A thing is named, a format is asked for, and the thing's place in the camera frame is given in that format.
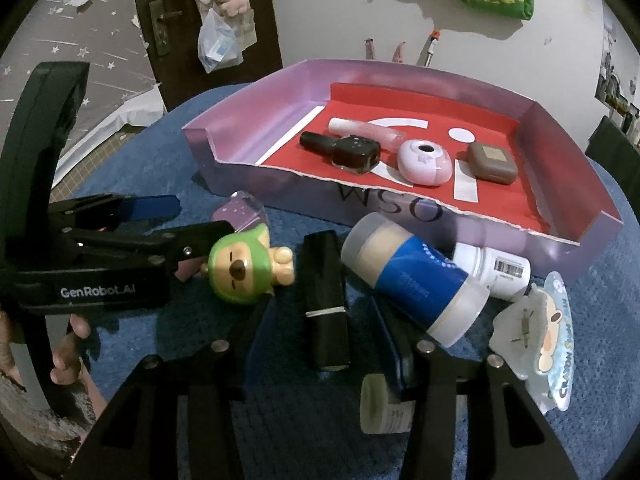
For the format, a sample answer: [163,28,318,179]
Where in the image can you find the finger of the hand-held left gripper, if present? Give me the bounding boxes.
[65,221,236,267]
[50,194,181,226]

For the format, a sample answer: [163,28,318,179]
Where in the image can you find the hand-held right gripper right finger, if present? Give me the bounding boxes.
[372,300,568,480]

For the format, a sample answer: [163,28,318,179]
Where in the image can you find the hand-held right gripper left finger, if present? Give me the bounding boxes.
[65,297,275,480]

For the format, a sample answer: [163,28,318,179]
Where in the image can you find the small white jar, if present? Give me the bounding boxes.
[360,374,416,435]

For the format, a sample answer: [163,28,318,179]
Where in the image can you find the green bear figurine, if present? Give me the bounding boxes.
[201,224,296,307]

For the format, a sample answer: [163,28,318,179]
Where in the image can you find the purple box with red lining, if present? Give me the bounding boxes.
[181,59,624,286]

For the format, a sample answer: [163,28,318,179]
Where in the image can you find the black nail polish bottle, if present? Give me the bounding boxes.
[300,131,382,176]

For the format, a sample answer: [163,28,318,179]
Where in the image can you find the pink bottle with white cap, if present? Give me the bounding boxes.
[328,116,407,150]

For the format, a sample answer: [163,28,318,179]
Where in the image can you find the pink round case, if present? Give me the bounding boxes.
[397,139,452,187]

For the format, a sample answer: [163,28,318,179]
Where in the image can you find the brown compact case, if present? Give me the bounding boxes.
[466,141,518,184]

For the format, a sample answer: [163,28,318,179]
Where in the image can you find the person's left hand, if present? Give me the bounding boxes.
[50,314,93,386]

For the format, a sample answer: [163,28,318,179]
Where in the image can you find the pink tube with purple cap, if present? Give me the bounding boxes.
[175,190,271,282]

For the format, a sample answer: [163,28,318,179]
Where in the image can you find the blue label bottle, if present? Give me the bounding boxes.
[341,212,491,347]

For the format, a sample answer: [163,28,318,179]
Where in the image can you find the black lipstick tube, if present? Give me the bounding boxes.
[301,230,352,372]

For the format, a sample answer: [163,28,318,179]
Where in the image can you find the white bottle with barcode label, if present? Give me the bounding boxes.
[452,242,532,303]

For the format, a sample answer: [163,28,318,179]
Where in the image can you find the packaged cartoon hair clip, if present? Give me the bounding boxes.
[489,271,581,413]

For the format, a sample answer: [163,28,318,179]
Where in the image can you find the clear plastic bag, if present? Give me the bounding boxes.
[197,8,246,73]

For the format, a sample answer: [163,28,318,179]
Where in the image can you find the dark wooden door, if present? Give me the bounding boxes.
[131,0,283,111]

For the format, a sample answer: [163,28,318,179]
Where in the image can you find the white pen with orange tip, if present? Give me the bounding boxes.
[417,30,442,67]

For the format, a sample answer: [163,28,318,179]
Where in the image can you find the metal door handle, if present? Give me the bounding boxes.
[149,1,183,57]

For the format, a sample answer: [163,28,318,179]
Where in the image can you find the wall photos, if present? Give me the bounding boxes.
[595,25,640,131]

